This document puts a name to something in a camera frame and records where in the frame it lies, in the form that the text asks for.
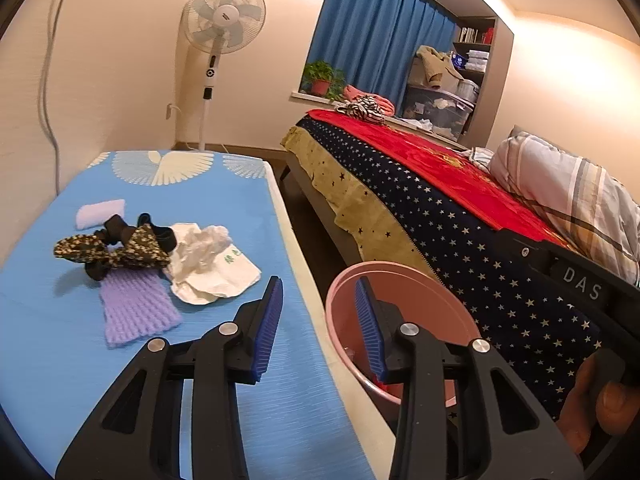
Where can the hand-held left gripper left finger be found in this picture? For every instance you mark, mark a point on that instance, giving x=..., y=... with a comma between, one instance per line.
x=267, y=330

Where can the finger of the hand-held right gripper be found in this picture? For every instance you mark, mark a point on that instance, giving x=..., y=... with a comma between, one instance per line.
x=525, y=250

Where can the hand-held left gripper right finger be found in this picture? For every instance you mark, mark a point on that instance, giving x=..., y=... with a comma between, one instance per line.
x=367, y=330

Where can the pink plastic bucket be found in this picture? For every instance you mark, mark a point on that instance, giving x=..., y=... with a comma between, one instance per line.
x=430, y=310

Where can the white bag with green print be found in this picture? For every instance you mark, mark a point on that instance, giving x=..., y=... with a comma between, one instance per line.
x=225, y=275

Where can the clear plastic bag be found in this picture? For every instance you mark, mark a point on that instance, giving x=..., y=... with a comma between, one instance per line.
x=207, y=245

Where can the purple foam net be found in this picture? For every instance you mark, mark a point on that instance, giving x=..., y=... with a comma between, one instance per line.
x=135, y=310

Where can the floral black fabric scrap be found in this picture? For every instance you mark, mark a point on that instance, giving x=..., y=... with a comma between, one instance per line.
x=165, y=239

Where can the white foam net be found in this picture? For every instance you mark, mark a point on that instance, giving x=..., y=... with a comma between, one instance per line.
x=100, y=214

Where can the person's right hand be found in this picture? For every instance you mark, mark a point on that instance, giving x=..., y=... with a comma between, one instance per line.
x=595, y=400

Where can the plaid pillow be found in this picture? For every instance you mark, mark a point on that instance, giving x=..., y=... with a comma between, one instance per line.
x=565, y=195

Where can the bed with star blanket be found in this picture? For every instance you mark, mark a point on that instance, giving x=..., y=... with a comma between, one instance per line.
x=450, y=240

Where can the white cloth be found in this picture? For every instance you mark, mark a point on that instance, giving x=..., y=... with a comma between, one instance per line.
x=482, y=157

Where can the red blanket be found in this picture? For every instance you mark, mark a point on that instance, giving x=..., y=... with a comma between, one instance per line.
x=425, y=160

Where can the clear storage box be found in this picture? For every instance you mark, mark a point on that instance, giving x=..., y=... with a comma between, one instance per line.
x=437, y=112

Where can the white pot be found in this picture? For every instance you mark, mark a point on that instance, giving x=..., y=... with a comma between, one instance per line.
x=469, y=91

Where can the stack of white towels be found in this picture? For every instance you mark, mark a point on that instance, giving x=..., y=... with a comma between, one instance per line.
x=478, y=60

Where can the blue and white package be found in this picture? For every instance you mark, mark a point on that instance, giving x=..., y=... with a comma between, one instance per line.
x=458, y=61

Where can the striped clothes on windowsill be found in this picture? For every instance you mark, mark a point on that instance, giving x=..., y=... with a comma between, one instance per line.
x=385, y=105

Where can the tan jacket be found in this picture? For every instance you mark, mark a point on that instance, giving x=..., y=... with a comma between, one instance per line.
x=435, y=65

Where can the row of books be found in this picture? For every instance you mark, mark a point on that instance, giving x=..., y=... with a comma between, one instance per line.
x=472, y=35

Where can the potted green plant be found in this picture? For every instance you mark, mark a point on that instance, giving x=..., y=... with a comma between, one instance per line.
x=320, y=77

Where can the blue curtain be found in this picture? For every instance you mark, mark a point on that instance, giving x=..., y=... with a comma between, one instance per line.
x=370, y=25

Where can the white standing fan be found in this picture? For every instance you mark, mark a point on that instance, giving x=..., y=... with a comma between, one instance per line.
x=222, y=15

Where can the wall shelf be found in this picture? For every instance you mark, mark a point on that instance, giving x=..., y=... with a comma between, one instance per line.
x=492, y=50

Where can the white wall outlet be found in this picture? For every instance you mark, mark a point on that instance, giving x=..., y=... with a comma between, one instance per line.
x=170, y=111

